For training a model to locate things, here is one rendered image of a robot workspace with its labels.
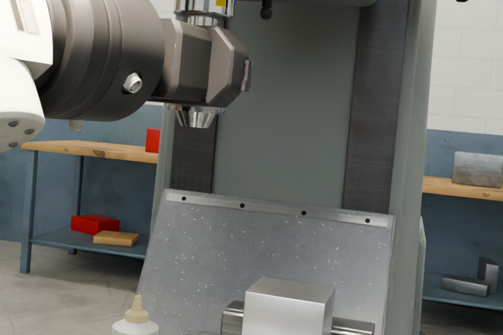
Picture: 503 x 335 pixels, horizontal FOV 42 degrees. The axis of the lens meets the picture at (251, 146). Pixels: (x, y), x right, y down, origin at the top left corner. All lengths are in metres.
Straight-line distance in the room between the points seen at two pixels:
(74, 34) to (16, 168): 5.25
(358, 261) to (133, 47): 0.54
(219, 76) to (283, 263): 0.45
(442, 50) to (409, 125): 3.86
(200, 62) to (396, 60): 0.46
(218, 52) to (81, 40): 0.12
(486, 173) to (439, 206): 0.64
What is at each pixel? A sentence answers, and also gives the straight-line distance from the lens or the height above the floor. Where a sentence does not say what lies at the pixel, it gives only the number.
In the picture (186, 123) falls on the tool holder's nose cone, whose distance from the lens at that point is 0.51.
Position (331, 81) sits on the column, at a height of 1.26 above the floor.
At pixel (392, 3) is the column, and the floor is 1.36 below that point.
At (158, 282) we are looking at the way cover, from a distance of 0.88.
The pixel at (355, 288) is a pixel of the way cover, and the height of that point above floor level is 1.00.
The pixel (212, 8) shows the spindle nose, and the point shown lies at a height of 1.28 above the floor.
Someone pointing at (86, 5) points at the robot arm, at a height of 1.26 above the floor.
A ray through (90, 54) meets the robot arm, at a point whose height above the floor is 1.23.
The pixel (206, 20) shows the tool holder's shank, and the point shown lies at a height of 1.28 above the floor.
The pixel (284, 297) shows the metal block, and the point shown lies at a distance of 0.49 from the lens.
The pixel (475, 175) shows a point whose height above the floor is 0.95.
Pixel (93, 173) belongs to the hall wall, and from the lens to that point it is 5.26.
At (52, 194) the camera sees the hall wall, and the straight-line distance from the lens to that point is 5.45.
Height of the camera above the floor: 1.21
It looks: 3 degrees down
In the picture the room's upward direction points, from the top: 5 degrees clockwise
